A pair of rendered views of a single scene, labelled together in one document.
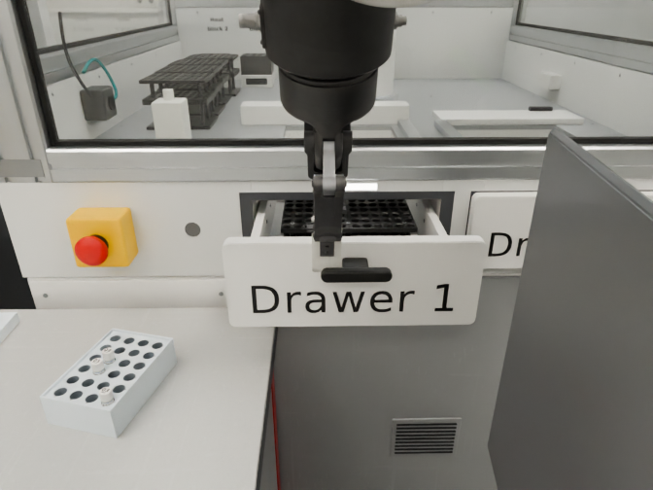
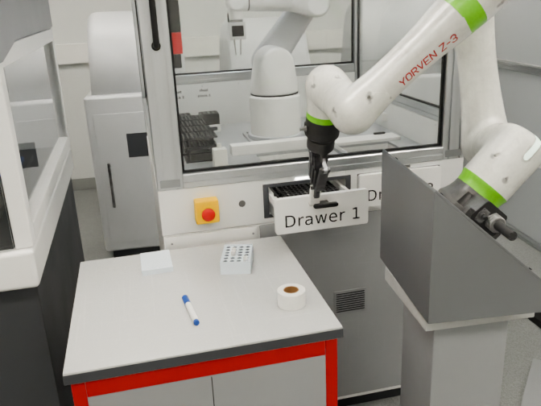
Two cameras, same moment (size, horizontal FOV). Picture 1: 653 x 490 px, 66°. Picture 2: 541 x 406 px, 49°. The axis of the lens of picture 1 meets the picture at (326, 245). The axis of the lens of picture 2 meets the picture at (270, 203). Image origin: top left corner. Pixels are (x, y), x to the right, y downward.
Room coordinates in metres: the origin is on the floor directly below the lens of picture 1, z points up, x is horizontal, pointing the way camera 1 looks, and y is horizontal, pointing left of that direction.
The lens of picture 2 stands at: (-1.08, 0.45, 1.49)
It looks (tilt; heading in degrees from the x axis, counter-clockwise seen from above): 19 degrees down; 348
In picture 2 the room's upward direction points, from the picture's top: 3 degrees counter-clockwise
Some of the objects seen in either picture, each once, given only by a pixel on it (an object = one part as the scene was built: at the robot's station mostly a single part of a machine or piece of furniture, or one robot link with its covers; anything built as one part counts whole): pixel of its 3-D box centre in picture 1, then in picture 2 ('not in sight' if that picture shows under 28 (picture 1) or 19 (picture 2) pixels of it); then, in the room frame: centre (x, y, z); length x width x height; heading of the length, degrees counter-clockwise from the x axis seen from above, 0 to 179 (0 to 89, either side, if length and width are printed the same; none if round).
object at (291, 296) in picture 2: not in sight; (291, 296); (0.18, 0.15, 0.78); 0.07 x 0.07 x 0.04
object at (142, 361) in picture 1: (114, 377); (237, 258); (0.45, 0.24, 0.78); 0.12 x 0.08 x 0.04; 166
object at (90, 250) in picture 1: (92, 249); (208, 214); (0.58, 0.30, 0.88); 0.04 x 0.03 x 0.04; 91
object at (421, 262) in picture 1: (353, 282); (321, 211); (0.50, -0.03, 0.87); 0.29 x 0.02 x 0.11; 91
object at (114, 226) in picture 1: (102, 237); (206, 210); (0.62, 0.30, 0.88); 0.07 x 0.05 x 0.07; 91
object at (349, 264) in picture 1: (355, 269); (324, 204); (0.48, -0.03, 0.91); 0.07 x 0.04 x 0.01; 91
